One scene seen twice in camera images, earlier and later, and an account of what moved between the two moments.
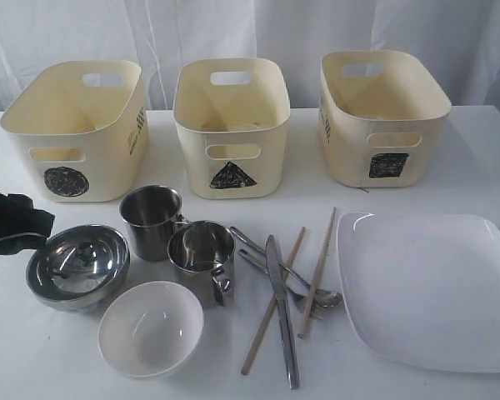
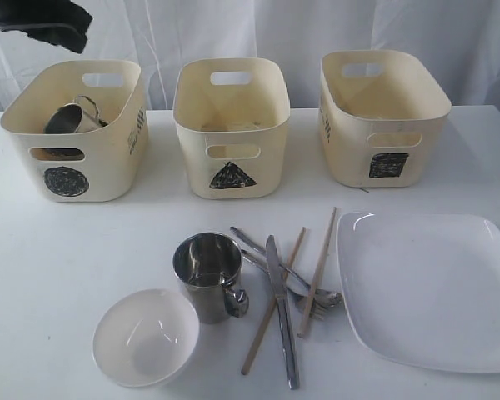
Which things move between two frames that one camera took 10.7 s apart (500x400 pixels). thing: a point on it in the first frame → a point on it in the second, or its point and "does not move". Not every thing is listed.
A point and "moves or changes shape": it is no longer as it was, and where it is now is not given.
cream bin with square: (382, 118) does not move
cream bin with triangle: (232, 116) does not move
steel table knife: (278, 284) does not move
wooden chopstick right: (318, 274) does not move
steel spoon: (321, 298) does not move
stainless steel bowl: (77, 268) → (56, 153)
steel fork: (321, 299) does not move
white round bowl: (150, 326) moves or changes shape
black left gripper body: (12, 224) → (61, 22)
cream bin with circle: (84, 126) does not move
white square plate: (435, 290) does not move
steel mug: (204, 253) moves or changes shape
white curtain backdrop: (476, 39) does not move
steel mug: (152, 212) → (81, 116)
